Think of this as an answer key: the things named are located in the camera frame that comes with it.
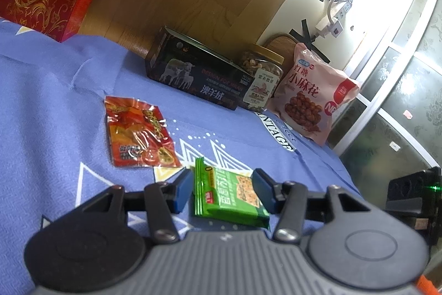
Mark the green wafer packet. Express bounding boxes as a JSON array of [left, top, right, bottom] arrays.
[[193, 157, 271, 230]]

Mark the clear nut jar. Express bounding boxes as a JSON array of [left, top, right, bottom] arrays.
[[238, 43, 285, 110]]

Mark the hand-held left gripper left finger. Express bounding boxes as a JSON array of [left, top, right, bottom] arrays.
[[71, 169, 194, 245]]

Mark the white plug adapter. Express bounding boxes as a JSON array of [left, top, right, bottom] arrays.
[[315, 17, 344, 39]]

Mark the pink snack bag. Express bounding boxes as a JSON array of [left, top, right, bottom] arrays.
[[267, 42, 362, 147]]

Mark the black printed box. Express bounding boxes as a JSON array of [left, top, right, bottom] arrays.
[[145, 26, 255, 111]]

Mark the red snack packet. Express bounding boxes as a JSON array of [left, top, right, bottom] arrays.
[[104, 95, 183, 169]]

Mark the white power strip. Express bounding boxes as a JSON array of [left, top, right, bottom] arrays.
[[332, 0, 355, 21]]

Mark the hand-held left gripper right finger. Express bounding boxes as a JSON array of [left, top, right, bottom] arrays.
[[251, 169, 380, 244]]

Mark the blue printed bedsheet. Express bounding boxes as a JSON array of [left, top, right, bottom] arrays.
[[0, 17, 392, 295]]

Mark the glass sliding door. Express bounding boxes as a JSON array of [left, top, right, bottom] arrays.
[[328, 0, 442, 180]]

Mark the person's right forearm orange sleeve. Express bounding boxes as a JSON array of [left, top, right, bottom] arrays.
[[416, 276, 442, 295]]

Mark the brown rounded chair back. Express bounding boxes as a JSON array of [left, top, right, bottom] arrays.
[[257, 33, 302, 51]]

